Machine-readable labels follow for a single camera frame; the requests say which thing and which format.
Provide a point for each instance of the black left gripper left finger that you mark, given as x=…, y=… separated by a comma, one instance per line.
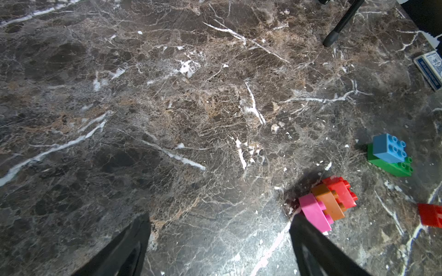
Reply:
x=124, y=255

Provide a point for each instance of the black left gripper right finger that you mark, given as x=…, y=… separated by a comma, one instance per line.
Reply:
x=316, y=255

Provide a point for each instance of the red lego brick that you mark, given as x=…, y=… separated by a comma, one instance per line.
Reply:
x=430, y=215
x=343, y=189

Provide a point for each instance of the black music stand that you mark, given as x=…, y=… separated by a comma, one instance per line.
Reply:
x=334, y=34

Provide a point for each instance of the blue lego brick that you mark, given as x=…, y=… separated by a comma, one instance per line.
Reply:
x=389, y=148

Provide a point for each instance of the green lego brick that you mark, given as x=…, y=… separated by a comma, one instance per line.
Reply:
x=401, y=169

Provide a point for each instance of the orange lego brick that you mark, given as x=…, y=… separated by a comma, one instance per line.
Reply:
x=329, y=198

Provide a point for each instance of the pink lego brick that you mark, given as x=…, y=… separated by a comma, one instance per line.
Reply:
x=313, y=210

